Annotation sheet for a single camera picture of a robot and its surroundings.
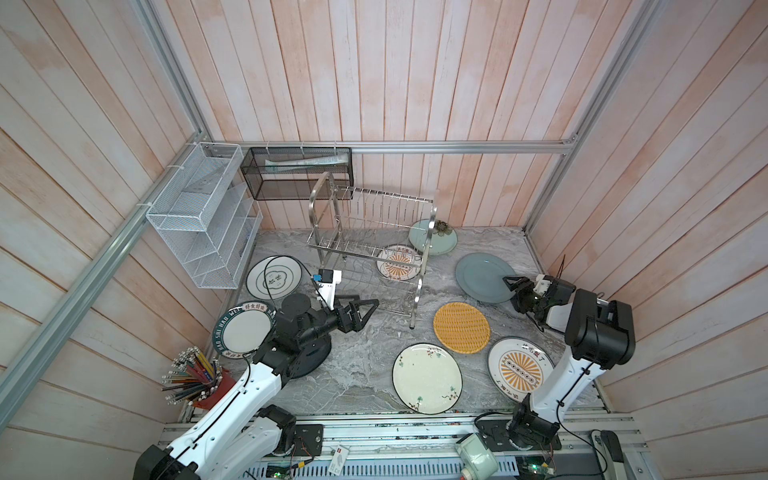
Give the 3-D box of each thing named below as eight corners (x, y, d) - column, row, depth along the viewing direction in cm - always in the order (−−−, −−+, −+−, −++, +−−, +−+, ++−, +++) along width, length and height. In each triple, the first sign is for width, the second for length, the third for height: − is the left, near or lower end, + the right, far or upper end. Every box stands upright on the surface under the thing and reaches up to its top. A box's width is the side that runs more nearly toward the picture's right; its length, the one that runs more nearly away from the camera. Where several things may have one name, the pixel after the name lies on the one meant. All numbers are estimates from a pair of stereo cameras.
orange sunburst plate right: (495, 401, 81) (498, 399, 80) (481, 339, 93) (483, 336, 91) (565, 401, 81) (569, 399, 80) (542, 339, 93) (545, 336, 91)
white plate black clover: (240, 299, 102) (238, 296, 101) (254, 258, 114) (253, 255, 112) (297, 299, 102) (295, 296, 101) (305, 258, 114) (304, 255, 112)
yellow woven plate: (436, 353, 90) (437, 350, 88) (430, 305, 101) (431, 302, 99) (494, 353, 90) (496, 350, 88) (482, 305, 100) (484, 302, 99)
